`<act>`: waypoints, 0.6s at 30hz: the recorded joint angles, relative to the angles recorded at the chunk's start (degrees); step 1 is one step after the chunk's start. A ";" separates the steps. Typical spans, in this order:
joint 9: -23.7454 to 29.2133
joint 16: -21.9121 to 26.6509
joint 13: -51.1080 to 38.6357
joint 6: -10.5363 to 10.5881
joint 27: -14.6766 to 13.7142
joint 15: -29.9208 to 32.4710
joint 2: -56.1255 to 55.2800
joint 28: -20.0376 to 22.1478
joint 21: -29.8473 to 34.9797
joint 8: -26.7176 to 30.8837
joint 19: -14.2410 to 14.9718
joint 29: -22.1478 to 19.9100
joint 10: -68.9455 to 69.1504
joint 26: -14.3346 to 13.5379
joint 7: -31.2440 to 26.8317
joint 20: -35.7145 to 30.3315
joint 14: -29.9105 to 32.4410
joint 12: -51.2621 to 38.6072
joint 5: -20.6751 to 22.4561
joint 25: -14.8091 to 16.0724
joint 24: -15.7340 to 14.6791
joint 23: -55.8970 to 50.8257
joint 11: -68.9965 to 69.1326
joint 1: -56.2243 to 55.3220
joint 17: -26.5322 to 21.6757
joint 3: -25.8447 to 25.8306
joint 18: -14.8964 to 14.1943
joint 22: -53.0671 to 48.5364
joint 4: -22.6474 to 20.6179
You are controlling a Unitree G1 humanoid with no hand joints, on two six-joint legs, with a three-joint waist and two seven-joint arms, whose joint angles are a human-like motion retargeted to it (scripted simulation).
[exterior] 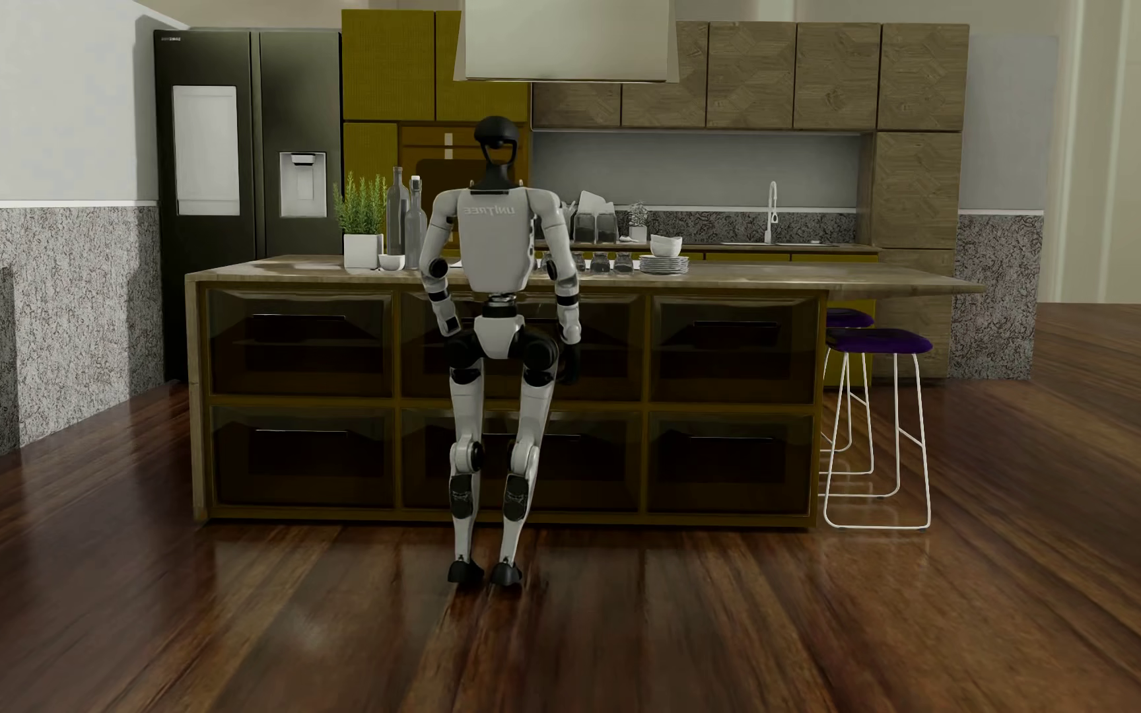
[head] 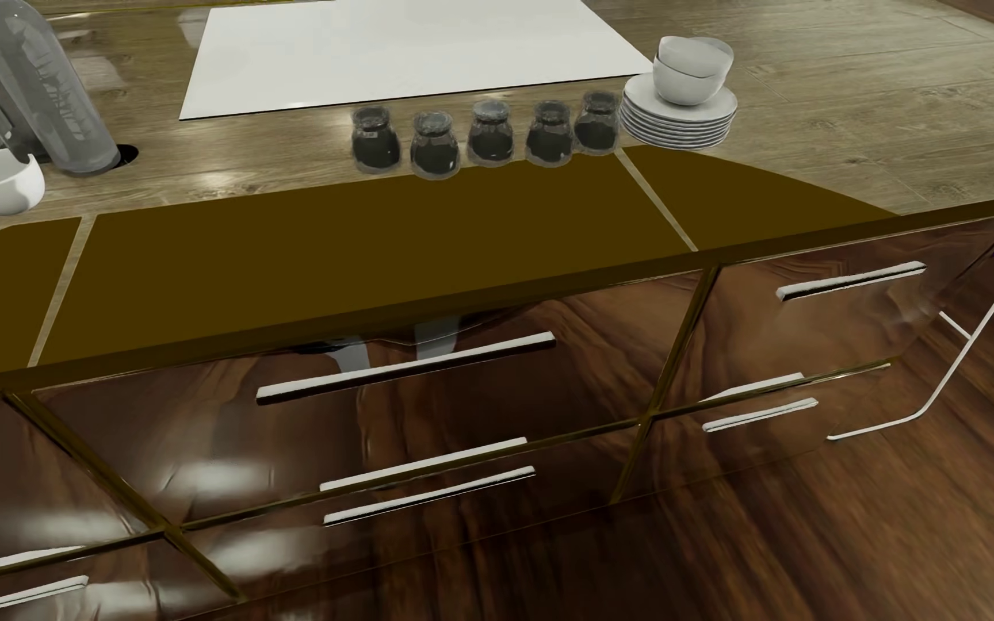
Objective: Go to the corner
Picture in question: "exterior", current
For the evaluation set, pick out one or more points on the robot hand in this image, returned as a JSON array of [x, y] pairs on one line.
[[450, 320], [570, 323]]

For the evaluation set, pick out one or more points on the drinking glass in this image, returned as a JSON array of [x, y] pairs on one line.
[[599, 262], [623, 262]]

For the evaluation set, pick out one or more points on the small white bowl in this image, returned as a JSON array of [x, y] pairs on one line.
[[391, 262]]

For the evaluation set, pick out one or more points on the wooden kitchen island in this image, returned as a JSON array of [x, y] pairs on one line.
[[531, 396]]

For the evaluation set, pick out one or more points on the robot white torso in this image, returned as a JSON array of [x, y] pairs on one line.
[[497, 238]]

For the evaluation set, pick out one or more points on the clear glass bottle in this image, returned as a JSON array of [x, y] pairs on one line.
[[415, 228]]

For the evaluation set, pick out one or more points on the stack of white plates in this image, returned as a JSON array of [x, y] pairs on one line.
[[664, 264]]

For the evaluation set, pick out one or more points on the tall dark glass bottle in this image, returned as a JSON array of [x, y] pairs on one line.
[[396, 213]]

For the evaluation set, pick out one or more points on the small plant in white pot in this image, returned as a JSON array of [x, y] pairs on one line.
[[638, 224]]

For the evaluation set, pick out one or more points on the green plant in white pot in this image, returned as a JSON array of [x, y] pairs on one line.
[[362, 223]]

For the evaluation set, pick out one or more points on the robot left leg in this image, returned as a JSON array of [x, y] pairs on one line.
[[465, 455]]

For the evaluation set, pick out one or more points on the robot leg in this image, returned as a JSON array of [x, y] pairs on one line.
[[521, 455], [465, 455]]

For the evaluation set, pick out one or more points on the robot right leg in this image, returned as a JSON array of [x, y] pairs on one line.
[[521, 455]]

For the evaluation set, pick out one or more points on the built-in oven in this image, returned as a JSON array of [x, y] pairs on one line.
[[437, 158]]

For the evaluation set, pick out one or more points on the robot black head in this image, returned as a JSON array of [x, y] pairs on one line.
[[496, 139]]

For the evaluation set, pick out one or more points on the back kitchen counter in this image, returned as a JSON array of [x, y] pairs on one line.
[[759, 247]]

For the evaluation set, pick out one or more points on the white sink faucet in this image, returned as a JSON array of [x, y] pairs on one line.
[[773, 208]]

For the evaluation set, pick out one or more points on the yellow tall cabinet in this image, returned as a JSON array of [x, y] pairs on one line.
[[392, 89]]

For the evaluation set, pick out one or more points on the black double-door fridge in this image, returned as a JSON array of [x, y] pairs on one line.
[[234, 188]]

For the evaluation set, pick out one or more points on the purple bar stool white legs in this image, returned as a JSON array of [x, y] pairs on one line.
[[878, 343], [846, 319]]

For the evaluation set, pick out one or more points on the white range hood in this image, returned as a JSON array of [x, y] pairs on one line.
[[567, 40]]

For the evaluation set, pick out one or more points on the wooden tall cabinet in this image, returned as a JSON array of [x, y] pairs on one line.
[[915, 238]]

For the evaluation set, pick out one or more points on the wooden upper wall cabinets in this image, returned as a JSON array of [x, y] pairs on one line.
[[749, 74]]

